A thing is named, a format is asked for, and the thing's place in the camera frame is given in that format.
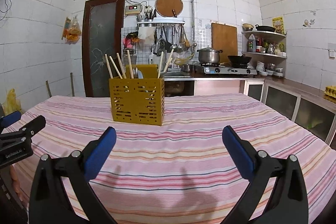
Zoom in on metal wall rack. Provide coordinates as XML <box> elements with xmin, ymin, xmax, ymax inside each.
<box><xmin>136</xmin><ymin>17</ymin><xmax>185</xmax><ymax>28</ymax></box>

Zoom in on wooden cutting board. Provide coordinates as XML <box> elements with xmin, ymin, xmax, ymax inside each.
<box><xmin>211</xmin><ymin>23</ymin><xmax>238</xmax><ymax>58</ymax></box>

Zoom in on black wok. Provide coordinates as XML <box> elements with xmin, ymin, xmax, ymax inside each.
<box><xmin>227</xmin><ymin>54</ymin><xmax>252</xmax><ymax>67</ymax></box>

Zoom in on dark sauce bottle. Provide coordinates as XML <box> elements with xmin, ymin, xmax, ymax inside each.
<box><xmin>248</xmin><ymin>34</ymin><xmax>257</xmax><ymax>52</ymax></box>

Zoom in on pink rubber gloves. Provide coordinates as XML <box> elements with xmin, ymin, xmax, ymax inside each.
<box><xmin>123</xmin><ymin>32</ymin><xmax>139</xmax><ymax>49</ymax></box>

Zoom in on hanging white cloth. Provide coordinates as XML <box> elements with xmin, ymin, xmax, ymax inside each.
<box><xmin>138</xmin><ymin>27</ymin><xmax>155</xmax><ymax>43</ymax></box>

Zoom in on yellow plastic bag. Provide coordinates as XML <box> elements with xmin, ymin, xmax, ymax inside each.
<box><xmin>2</xmin><ymin>89</ymin><xmax>21</xmax><ymax>115</ymax></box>

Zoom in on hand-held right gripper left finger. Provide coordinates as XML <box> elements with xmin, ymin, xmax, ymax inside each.
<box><xmin>28</xmin><ymin>126</ymin><xmax>117</xmax><ymax>224</ymax></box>

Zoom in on wall stickers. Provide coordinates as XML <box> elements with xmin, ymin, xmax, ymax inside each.
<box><xmin>302</xmin><ymin>11</ymin><xmax>317</xmax><ymax>28</ymax></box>

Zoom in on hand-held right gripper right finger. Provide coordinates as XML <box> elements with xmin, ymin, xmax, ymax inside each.
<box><xmin>220</xmin><ymin>126</ymin><xmax>309</xmax><ymax>224</ymax></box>

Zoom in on hanging orange plastic bag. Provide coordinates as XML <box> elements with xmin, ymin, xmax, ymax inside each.
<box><xmin>65</xmin><ymin>17</ymin><xmax>82</xmax><ymax>44</ymax></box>

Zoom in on chrome faucet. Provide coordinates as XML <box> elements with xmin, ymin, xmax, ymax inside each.
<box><xmin>152</xmin><ymin>39</ymin><xmax>168</xmax><ymax>55</ymax></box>

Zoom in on dark wooden glass door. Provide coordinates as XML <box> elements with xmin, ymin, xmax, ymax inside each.
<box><xmin>82</xmin><ymin>0</ymin><xmax>126</xmax><ymax>98</ymax></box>

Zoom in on pink striped tablecloth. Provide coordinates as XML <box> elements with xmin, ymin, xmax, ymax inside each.
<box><xmin>0</xmin><ymin>93</ymin><xmax>336</xmax><ymax>224</ymax></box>

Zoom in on yellow wall poster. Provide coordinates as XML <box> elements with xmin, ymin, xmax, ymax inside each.
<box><xmin>272</xmin><ymin>16</ymin><xmax>285</xmax><ymax>35</ymax></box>

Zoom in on steel sink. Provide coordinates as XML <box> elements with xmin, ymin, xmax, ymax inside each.
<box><xmin>164</xmin><ymin>70</ymin><xmax>195</xmax><ymax>80</ymax></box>

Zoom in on steel gas stove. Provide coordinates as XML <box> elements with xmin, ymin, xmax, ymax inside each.
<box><xmin>201</xmin><ymin>64</ymin><xmax>258</xmax><ymax>75</ymax></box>

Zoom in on beige wall meter box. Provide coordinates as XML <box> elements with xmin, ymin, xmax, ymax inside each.
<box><xmin>125</xmin><ymin>5</ymin><xmax>142</xmax><ymax>15</ymax></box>

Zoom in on white corner shelf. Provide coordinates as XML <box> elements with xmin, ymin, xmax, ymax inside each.
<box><xmin>241</xmin><ymin>30</ymin><xmax>287</xmax><ymax>75</ymax></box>

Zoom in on row of hanging ladles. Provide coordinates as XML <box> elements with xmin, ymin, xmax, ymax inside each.
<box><xmin>152</xmin><ymin>25</ymin><xmax>191</xmax><ymax>55</ymax></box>

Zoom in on yellow rubber hose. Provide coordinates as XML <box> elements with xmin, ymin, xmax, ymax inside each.
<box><xmin>175</xmin><ymin>53</ymin><xmax>196</xmax><ymax>65</ymax></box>

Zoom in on bunch of wooden chopsticks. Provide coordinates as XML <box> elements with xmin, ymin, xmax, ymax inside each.
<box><xmin>104</xmin><ymin>49</ymin><xmax>174</xmax><ymax>80</ymax></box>

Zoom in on yellow perforated utensil holder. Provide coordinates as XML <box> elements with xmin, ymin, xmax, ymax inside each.
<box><xmin>109</xmin><ymin>64</ymin><xmax>165</xmax><ymax>126</ymax></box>

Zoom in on black cable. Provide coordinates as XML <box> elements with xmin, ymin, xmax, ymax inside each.
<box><xmin>0</xmin><ymin>0</ymin><xmax>13</xmax><ymax>21</ymax></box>

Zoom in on steel pot with lid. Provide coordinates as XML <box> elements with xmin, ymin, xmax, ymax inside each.
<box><xmin>197</xmin><ymin>47</ymin><xmax>223</xmax><ymax>65</ymax></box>

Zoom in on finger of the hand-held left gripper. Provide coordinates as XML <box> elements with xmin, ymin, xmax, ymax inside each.
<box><xmin>0</xmin><ymin>111</ymin><xmax>22</xmax><ymax>128</ymax></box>
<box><xmin>0</xmin><ymin>115</ymin><xmax>46</xmax><ymax>147</ymax></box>

